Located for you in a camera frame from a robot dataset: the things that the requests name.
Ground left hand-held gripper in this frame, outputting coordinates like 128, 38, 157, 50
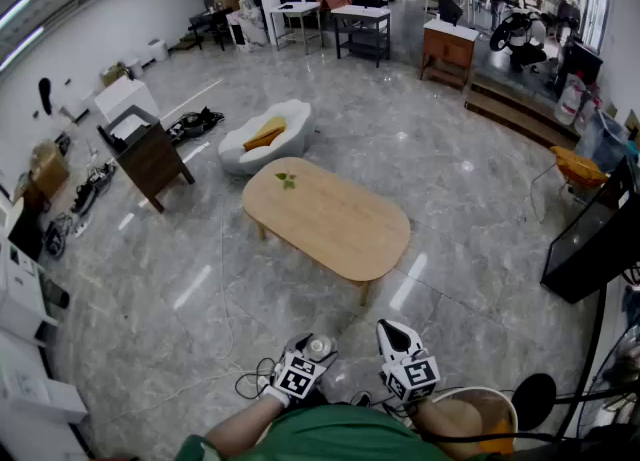
271, 332, 340, 401

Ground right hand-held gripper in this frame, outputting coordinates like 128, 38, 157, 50
376, 318, 442, 406

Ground small round silver object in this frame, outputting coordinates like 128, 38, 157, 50
305, 334, 335, 360

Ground person's right forearm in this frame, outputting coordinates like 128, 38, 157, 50
409, 398, 484, 460

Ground person's left forearm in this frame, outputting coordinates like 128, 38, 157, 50
204, 396, 286, 450

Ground light wooden coffee table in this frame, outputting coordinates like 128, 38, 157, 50
241, 156, 412, 306

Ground white wristband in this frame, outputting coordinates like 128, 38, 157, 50
260, 383, 292, 408

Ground person's green shirt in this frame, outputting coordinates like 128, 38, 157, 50
174, 402, 496, 461

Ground white round tub orange inside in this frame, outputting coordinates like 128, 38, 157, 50
429, 386, 520, 456

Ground black television on stand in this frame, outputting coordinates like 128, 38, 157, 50
539, 156, 640, 433

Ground yellow cushion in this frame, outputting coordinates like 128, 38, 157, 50
243, 116, 289, 152

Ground white petal-shaped armchair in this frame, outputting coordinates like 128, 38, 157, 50
217, 98, 315, 178

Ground dark wooden sink cabinet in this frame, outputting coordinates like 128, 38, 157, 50
97, 104, 196, 214

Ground wooden step platform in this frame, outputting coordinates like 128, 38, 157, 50
464, 71, 581, 150

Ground clear plastic bag bundle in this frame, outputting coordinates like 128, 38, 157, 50
574, 108, 634, 173

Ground white shelf unit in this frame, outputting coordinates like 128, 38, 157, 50
0, 198, 71, 345
0, 333, 91, 461

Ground brown cabinet with white top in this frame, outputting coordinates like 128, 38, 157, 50
419, 18, 480, 93

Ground white plastic sacks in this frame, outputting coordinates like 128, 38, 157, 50
554, 73, 601, 133

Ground white box cabinet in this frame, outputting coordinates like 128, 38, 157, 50
93, 75, 161, 123

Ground brown cardboard box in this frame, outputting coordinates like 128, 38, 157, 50
29, 141, 71, 200

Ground white marble-pattern panel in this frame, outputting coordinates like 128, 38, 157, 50
227, 6, 271, 53

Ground dark table with white top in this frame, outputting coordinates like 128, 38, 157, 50
330, 4, 392, 69

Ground tall black cabinet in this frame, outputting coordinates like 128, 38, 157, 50
554, 41, 604, 100

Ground white sink table with faucet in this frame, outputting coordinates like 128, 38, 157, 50
269, 0, 325, 55

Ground dark desk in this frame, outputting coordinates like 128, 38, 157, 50
187, 8, 234, 53

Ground ceiling light strip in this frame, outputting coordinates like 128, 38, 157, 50
0, 26, 45, 73

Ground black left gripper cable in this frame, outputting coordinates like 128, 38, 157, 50
234, 357, 281, 400

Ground black pedestal fan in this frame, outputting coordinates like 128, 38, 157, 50
512, 318, 640, 443

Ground orange wire-frame chair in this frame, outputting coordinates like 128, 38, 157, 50
529, 145, 609, 223

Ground black bag with cables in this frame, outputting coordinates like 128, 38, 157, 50
164, 106, 226, 143

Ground power strips and cables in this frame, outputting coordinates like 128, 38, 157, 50
69, 158, 119, 215

